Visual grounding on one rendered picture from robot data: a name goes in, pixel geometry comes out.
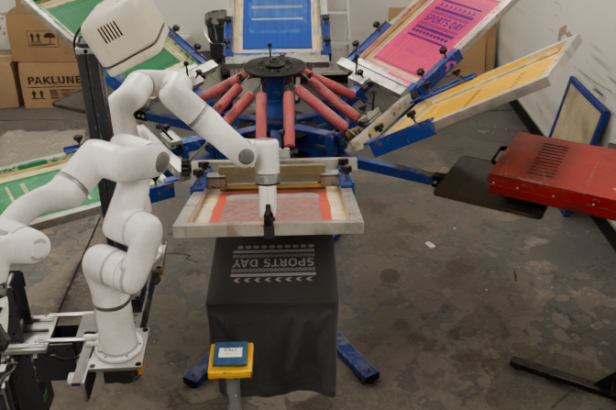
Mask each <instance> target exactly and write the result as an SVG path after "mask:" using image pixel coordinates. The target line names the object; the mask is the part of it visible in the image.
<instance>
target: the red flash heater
mask: <svg viewBox="0 0 616 410"><path fill-rule="evenodd" d="M488 184H489V193H492V194H499V195H503V196H507V197H511V198H515V199H520V200H523V201H528V202H532V203H537V204H540V205H548V206H552V207H556V208H560V209H565V210H568V211H573V212H577V213H581V214H585V215H590V216H597V217H601V218H605V219H609V220H613V221H616V150H614V149H609V148H603V147H599V146H594V145H589V144H584V143H578V142H574V141H568V140H563V139H554V138H549V137H544V136H539V135H535V134H529V133H524V132H519V131H518V132H517V134H516V136H515V137H514V138H513V140H512V141H511V143H510V144H509V146H508V147H507V149H506V150H505V151H504V152H503V153H502V155H501V156H500V158H499V159H498V161H497V162H496V164H495V165H494V167H493V168H492V169H491V171H490V172H489V178H488Z"/></svg>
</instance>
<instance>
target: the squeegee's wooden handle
mask: <svg viewBox="0 0 616 410"><path fill-rule="evenodd" d="M321 173H325V164H324V163H309V164H280V182H281V183H283V182H317V183H321ZM219 175H224V176H225V186H227V184H228V183H255V182H256V179H255V165H252V166H250V167H248V168H240V167H238V166H236V165H225V166H219Z"/></svg>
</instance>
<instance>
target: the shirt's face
mask: <svg viewBox="0 0 616 410"><path fill-rule="evenodd" d="M277 244H314V256H315V271H316V281H315V282H277V283H230V276H231V268H232V260H233V252H234V246H238V245H277ZM336 300H337V289H336V272H335V263H334V253H333V244H332V236H331V235H296V236H275V238H264V236H256V237H218V238H217V241H216V246H215V253H214V263H213V269H212V275H211V281H210V287H209V293H208V299H207V303H208V304H210V305H213V304H249V303H286V302H323V301H336Z"/></svg>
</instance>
